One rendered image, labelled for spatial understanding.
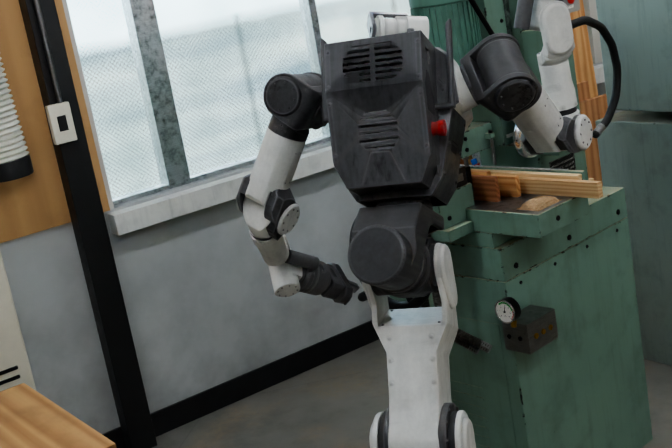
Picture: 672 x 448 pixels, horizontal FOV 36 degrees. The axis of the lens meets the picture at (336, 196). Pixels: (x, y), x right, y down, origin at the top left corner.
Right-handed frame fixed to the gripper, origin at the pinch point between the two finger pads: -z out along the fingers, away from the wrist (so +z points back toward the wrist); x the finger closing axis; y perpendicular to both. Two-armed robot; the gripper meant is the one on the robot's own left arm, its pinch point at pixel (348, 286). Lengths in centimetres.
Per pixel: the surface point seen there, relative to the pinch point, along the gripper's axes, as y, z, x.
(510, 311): 24.4, -20.9, 27.8
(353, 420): -73, -78, -26
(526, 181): 47, -26, 1
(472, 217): 33.2, -15.4, 3.8
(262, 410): -101, -69, -52
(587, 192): 57, -27, 17
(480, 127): 47, -24, -21
